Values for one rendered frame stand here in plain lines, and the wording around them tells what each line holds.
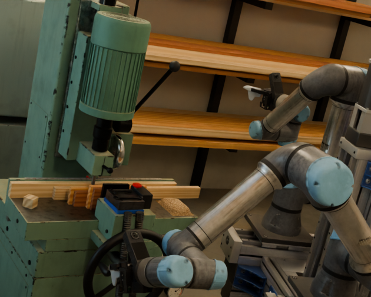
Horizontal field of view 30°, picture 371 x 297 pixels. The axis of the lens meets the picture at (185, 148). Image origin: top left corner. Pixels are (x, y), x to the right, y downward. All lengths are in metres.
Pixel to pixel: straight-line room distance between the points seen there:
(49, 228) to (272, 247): 0.90
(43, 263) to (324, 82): 1.14
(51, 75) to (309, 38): 3.35
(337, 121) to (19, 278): 1.25
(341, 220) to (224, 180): 3.59
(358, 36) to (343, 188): 4.02
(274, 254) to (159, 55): 1.93
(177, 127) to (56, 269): 2.46
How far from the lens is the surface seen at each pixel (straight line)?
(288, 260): 2.64
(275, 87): 2.94
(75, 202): 2.23
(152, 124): 4.43
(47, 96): 2.39
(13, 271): 2.35
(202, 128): 4.61
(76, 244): 2.17
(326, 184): 1.75
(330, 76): 2.50
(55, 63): 2.34
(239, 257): 2.60
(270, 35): 5.24
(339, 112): 2.59
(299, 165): 1.80
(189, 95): 5.01
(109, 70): 2.11
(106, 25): 2.09
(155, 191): 2.41
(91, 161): 2.23
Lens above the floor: 1.77
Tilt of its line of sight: 16 degrees down
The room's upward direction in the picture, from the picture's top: 13 degrees clockwise
